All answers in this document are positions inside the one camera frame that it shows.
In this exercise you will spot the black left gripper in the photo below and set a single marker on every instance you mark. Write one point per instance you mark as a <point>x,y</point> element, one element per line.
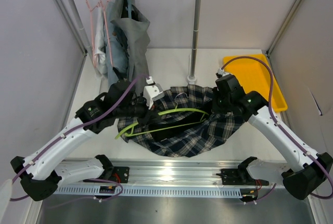
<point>148,114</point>

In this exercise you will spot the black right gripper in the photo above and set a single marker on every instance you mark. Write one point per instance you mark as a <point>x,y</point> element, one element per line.
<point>215,108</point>

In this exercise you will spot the green plastic hanger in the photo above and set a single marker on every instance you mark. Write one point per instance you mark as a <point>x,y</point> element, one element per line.
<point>180,109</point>

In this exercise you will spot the plaid checked shirt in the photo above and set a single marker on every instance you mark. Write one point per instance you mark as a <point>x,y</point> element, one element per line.
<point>212,133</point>

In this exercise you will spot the grey pleated skirt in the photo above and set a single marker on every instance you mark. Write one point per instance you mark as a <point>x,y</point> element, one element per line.
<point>137,39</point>

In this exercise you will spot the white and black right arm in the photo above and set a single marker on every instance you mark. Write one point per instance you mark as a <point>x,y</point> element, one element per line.
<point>305,170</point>

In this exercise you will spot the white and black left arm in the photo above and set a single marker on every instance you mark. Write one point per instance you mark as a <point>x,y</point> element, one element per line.
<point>89,121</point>

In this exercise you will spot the yellow plastic bin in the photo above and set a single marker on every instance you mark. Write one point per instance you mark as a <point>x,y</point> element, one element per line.
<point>253,76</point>

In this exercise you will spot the light blue denim garment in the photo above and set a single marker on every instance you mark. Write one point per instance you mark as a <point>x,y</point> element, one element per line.
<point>119,47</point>

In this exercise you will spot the white garment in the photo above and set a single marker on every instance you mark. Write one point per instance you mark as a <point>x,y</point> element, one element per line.
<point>99,44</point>

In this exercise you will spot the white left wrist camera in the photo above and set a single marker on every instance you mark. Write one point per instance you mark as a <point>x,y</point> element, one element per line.
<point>152,92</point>

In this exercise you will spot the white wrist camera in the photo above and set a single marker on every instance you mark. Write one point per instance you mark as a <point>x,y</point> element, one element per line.
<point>152,92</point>
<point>221,73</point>

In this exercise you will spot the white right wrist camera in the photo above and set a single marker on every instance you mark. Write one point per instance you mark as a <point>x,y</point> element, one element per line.
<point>221,73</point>

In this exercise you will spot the aluminium mounting rail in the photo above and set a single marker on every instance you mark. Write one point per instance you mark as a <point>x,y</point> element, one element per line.
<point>169,174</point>

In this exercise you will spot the slotted cable duct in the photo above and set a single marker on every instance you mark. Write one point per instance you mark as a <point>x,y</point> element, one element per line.
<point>127,190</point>

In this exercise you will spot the pink wire hanger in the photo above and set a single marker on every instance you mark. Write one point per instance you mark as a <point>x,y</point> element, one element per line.
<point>104,6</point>
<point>89,21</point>

